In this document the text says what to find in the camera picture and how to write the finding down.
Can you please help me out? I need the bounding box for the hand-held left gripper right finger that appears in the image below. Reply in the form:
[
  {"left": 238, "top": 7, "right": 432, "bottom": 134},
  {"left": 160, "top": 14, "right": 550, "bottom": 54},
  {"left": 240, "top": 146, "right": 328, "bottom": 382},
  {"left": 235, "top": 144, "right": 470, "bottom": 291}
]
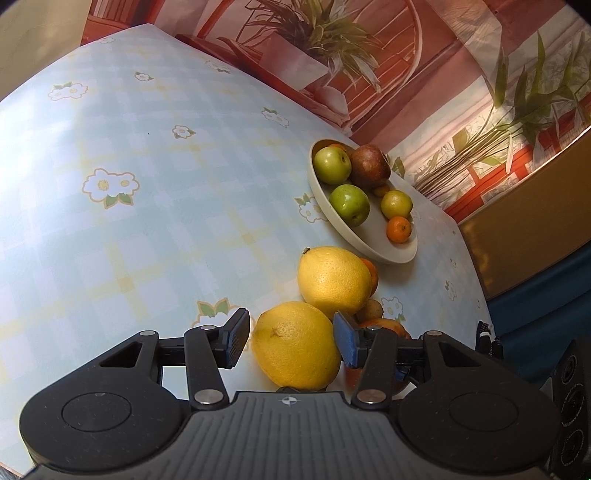
[{"left": 333, "top": 311, "right": 499, "bottom": 411}]

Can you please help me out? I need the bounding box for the yellow round citrus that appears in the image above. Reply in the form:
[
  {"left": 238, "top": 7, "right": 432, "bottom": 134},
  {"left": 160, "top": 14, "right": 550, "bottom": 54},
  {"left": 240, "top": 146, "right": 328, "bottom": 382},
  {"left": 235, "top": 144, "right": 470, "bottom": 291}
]
[{"left": 380, "top": 190, "right": 413, "bottom": 219}]

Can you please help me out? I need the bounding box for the beige round plate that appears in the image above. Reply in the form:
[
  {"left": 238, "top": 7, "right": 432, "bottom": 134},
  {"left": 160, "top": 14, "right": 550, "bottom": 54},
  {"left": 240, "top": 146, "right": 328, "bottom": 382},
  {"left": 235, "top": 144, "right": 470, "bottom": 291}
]
[{"left": 307, "top": 138, "right": 419, "bottom": 265}]

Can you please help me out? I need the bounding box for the printed backdrop cloth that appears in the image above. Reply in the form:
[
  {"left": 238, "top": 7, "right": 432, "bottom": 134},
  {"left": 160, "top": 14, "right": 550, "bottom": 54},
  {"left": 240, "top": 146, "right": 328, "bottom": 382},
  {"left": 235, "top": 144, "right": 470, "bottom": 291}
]
[{"left": 81, "top": 0, "right": 591, "bottom": 222}]

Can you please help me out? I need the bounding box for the orange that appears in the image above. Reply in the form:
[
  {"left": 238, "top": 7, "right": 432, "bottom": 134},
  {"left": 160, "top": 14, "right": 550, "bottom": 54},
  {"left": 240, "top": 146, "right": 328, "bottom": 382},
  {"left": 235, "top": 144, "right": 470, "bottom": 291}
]
[{"left": 360, "top": 257, "right": 379, "bottom": 298}]

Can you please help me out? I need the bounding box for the golden brown board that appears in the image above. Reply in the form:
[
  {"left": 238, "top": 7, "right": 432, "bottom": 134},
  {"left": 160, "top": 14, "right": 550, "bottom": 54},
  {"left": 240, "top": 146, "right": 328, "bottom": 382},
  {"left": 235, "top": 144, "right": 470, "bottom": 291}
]
[{"left": 457, "top": 138, "right": 591, "bottom": 301}]

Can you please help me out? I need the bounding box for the brown kiwi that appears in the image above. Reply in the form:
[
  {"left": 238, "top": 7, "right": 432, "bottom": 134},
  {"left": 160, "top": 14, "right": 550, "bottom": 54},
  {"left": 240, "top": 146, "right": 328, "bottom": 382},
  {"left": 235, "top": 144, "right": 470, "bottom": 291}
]
[{"left": 355, "top": 298, "right": 384, "bottom": 324}]

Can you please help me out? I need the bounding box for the dark green apple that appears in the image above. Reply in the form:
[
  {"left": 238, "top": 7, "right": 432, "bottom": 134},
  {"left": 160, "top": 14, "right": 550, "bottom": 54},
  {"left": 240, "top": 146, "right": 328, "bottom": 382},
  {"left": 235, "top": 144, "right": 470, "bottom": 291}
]
[{"left": 329, "top": 184, "right": 371, "bottom": 228}]

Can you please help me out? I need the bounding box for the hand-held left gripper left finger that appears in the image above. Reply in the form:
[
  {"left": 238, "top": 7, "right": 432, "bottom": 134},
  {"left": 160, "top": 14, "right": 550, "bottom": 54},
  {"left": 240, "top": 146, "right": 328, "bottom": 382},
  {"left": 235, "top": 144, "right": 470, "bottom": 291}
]
[{"left": 99, "top": 308, "right": 251, "bottom": 411}]

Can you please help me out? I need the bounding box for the black dotted glove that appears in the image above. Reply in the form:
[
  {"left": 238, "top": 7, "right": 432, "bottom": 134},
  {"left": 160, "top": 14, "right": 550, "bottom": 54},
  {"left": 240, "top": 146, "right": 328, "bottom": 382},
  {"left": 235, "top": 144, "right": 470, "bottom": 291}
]
[{"left": 475, "top": 320, "right": 504, "bottom": 358}]

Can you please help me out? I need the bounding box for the floral checked tablecloth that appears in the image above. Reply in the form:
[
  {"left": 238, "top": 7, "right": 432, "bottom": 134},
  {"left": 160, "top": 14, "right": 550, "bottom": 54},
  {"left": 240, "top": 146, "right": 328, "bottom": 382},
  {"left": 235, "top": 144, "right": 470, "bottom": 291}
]
[{"left": 0, "top": 23, "right": 497, "bottom": 476}]

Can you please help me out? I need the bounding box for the large yellow lemon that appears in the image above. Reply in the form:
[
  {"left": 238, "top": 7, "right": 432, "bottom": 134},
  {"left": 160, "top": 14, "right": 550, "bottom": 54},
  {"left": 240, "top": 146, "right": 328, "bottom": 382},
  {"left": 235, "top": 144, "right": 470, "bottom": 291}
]
[{"left": 250, "top": 301, "right": 342, "bottom": 391}]

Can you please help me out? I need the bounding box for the light green apple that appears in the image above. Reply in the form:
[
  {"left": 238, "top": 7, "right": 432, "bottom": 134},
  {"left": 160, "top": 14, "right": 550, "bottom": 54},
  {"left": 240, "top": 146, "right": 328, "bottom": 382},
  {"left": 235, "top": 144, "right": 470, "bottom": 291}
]
[{"left": 313, "top": 146, "right": 352, "bottom": 184}]

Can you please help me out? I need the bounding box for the yellow grapefruit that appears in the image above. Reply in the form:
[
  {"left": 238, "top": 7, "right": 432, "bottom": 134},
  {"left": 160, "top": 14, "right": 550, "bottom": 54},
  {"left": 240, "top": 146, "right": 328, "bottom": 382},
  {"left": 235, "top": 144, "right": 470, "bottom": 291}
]
[{"left": 297, "top": 247, "right": 373, "bottom": 319}]

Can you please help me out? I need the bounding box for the red apple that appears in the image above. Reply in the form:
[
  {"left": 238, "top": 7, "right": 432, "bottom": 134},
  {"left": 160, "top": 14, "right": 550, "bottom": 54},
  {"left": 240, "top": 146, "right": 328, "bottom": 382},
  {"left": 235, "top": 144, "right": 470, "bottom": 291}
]
[
  {"left": 344, "top": 318, "right": 411, "bottom": 395},
  {"left": 348, "top": 144, "right": 392, "bottom": 189}
]

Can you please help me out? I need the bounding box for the blue curtain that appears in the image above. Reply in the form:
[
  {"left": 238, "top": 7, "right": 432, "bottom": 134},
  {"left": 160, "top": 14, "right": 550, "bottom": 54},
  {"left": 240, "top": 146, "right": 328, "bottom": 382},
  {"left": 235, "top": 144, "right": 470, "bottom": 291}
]
[{"left": 487, "top": 258, "right": 591, "bottom": 384}]

